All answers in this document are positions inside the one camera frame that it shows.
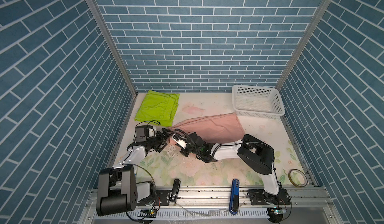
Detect pink shorts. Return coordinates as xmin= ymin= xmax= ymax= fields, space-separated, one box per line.
xmin=171 ymin=113 xmax=246 ymax=144

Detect lime green shorts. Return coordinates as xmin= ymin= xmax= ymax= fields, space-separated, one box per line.
xmin=135 ymin=91 xmax=180 ymax=127

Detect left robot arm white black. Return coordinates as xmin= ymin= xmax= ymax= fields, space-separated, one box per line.
xmin=96 ymin=126 xmax=174 ymax=216

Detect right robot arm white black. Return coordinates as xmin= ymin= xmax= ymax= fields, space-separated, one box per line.
xmin=171 ymin=129 xmax=292 ymax=205

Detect white plastic laundry basket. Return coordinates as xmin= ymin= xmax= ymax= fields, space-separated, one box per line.
xmin=232 ymin=85 xmax=285 ymax=119

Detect blue black handheld device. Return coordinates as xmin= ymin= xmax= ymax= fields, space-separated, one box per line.
xmin=229 ymin=179 xmax=240 ymax=215

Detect left green circuit board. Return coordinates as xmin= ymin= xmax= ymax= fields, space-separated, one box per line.
xmin=138 ymin=210 xmax=158 ymax=219

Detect green circuit board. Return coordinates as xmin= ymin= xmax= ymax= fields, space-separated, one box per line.
xmin=268 ymin=208 xmax=284 ymax=216
xmin=138 ymin=210 xmax=158 ymax=219

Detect right green circuit board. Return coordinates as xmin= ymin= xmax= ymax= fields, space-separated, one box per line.
xmin=268 ymin=208 xmax=284 ymax=216

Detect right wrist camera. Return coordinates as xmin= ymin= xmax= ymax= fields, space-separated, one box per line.
xmin=173 ymin=137 xmax=188 ymax=149

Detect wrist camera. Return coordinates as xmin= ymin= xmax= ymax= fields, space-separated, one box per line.
xmin=134 ymin=125 xmax=157 ymax=143
xmin=173 ymin=137 xmax=188 ymax=149

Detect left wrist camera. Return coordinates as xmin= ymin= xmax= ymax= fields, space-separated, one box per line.
xmin=134 ymin=125 xmax=157 ymax=143

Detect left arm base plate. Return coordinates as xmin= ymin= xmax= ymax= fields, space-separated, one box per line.
xmin=138 ymin=190 xmax=172 ymax=207

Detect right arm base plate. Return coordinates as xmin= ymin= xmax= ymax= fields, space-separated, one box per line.
xmin=247 ymin=188 xmax=292 ymax=206

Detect tape roll ring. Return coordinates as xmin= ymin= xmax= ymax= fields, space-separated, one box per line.
xmin=287 ymin=168 xmax=308 ymax=188

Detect aluminium front rail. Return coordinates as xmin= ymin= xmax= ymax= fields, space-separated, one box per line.
xmin=85 ymin=185 xmax=334 ymax=209

